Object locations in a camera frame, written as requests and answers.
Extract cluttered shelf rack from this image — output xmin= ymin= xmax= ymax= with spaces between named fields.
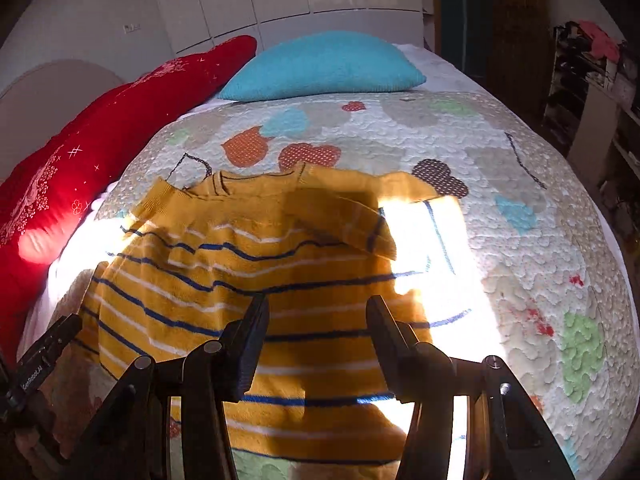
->
xmin=542 ymin=20 xmax=640 ymax=241

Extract teal pillow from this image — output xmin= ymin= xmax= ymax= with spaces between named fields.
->
xmin=217 ymin=30 xmax=427 ymax=102

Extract white bed sheet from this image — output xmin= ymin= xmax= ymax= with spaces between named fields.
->
xmin=15 ymin=42 xmax=501 ymax=361

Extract pink cloth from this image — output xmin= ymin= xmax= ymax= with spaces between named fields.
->
xmin=577 ymin=20 xmax=621 ymax=61

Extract dark wooden door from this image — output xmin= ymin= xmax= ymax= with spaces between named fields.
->
xmin=487 ymin=0 xmax=551 ymax=126

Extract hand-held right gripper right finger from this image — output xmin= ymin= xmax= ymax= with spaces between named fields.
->
xmin=366 ymin=296 xmax=576 ymax=480

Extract quilted patterned bedspread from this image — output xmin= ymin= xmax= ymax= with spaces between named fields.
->
xmin=20 ymin=87 xmax=633 ymax=480

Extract beige rounded headboard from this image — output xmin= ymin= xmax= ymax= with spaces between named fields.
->
xmin=0 ymin=59 xmax=126 ymax=186

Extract long red pillow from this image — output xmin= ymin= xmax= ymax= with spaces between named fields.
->
xmin=0 ymin=35 xmax=258 ymax=361

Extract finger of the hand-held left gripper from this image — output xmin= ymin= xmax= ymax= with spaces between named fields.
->
xmin=0 ymin=314 xmax=83 ymax=421

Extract yellow striped sweater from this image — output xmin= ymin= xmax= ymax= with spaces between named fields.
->
xmin=75 ymin=162 xmax=463 ymax=466

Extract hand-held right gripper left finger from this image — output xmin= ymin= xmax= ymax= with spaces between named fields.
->
xmin=60 ymin=292 xmax=271 ymax=480

